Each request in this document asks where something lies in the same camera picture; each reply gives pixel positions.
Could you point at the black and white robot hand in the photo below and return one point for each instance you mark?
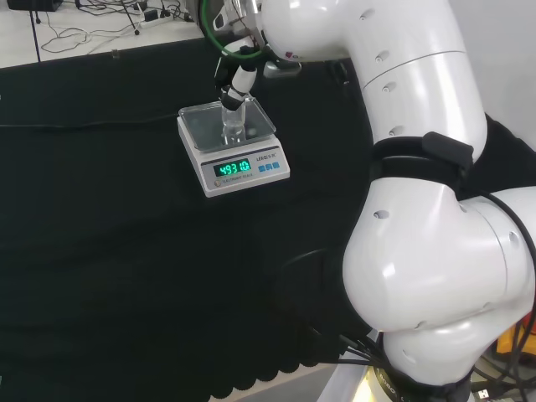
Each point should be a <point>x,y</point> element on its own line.
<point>240,79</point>

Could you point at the small clear glass beaker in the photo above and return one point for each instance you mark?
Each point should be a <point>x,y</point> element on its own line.
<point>232,125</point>

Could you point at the white electronic balance steel pan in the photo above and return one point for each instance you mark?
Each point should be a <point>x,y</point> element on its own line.
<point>251,163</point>

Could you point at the white power strip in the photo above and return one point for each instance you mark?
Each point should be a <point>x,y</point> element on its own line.
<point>153,19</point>

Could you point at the black bench cloth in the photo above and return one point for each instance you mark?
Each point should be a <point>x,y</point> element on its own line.
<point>125,251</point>

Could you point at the thin tripod leg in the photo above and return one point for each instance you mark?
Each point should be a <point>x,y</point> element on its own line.
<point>34,29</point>

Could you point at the black box on floor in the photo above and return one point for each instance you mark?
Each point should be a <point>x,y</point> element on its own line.
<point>33,4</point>

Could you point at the silver USB plug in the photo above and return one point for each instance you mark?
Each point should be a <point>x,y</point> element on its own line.
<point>483,394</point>

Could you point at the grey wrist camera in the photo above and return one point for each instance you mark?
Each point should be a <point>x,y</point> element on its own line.
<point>282,69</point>

